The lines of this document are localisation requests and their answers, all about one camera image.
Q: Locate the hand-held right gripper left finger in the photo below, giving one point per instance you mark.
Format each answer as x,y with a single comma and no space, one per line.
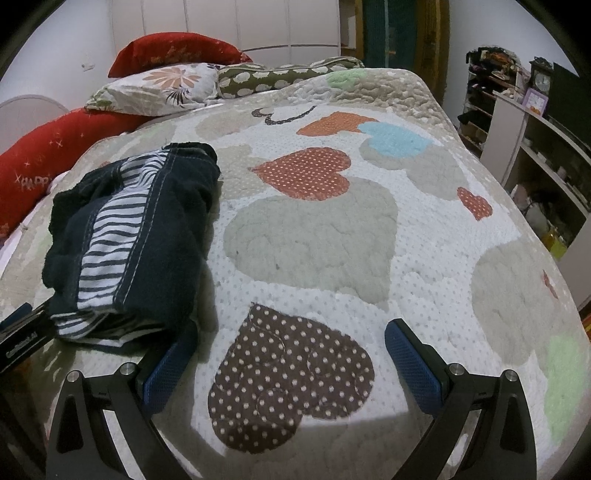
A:
168,369

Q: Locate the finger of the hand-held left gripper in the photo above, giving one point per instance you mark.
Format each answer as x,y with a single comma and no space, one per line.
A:
18,314

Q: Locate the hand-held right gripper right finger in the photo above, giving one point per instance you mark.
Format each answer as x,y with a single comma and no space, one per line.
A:
411,364

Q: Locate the dark navy striped pants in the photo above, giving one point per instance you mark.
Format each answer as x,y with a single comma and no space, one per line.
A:
138,221

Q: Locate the heart patchwork quilt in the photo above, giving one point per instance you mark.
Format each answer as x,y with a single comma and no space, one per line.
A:
323,254

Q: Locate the long red pillow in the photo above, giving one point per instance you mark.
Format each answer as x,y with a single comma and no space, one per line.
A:
55,147

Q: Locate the yellow bottle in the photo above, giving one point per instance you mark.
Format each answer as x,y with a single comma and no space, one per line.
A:
550,239

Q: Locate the white headboard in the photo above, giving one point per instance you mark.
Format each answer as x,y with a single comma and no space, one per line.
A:
32,104

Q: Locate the white television cabinet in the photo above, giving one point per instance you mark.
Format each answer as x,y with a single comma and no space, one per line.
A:
505,134

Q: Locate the white floral pillow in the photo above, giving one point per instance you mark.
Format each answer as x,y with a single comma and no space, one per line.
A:
152,85

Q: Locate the white shoe rack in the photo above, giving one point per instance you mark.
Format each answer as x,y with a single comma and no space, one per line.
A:
485,92

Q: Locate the olive dotted pillow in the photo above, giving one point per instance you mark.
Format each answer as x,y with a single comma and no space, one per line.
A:
258,78

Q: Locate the red floral pillow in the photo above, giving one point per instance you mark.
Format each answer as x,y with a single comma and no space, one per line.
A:
175,53

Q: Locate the black flat television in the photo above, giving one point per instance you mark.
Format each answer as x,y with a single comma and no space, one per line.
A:
570,97

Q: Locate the dark mantel clock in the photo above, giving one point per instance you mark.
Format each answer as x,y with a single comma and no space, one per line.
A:
541,81

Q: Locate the wooden shelf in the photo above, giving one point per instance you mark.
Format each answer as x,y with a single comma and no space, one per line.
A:
351,27

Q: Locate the white wardrobe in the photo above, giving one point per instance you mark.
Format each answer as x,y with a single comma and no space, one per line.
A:
231,23

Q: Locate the purple picture frame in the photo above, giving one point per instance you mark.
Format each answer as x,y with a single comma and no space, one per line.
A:
535,100

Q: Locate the wooden door frame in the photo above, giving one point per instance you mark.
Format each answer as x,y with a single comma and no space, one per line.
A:
434,46

